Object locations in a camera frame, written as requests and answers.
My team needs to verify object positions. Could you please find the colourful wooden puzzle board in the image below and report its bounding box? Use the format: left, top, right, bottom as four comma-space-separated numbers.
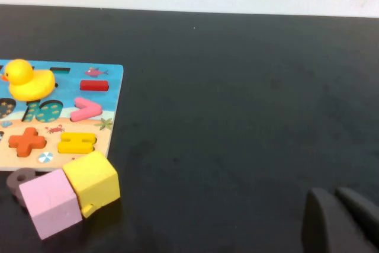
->
0, 62, 124, 172

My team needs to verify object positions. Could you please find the brown number eight piece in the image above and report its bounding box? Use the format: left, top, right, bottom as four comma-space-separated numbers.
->
6, 167, 38, 206

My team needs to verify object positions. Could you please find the yellow wooden cube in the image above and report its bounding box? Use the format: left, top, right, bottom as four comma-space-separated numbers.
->
62, 150, 121, 218

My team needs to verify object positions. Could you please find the light pink wooden cube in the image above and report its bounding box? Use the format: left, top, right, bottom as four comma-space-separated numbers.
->
18, 169, 83, 241

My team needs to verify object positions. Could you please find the pink greater-than sign piece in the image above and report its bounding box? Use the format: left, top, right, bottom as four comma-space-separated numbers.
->
70, 97, 104, 123

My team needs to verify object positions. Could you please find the yellow rubber duck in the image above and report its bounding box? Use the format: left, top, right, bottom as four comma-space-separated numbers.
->
0, 59, 56, 102

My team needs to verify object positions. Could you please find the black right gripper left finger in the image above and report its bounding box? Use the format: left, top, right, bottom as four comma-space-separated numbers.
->
301, 187, 377, 253

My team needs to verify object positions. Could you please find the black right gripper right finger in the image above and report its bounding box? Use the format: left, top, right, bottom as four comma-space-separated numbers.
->
335, 187, 379, 249

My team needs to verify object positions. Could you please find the orange plus sign piece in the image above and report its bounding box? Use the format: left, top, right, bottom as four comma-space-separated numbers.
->
8, 127, 47, 158

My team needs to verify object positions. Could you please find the yellow equals sign piece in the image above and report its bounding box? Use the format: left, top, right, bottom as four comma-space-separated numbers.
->
57, 132, 97, 155

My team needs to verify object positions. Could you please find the red minus sign piece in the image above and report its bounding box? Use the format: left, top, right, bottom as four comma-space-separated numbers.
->
79, 79, 110, 92

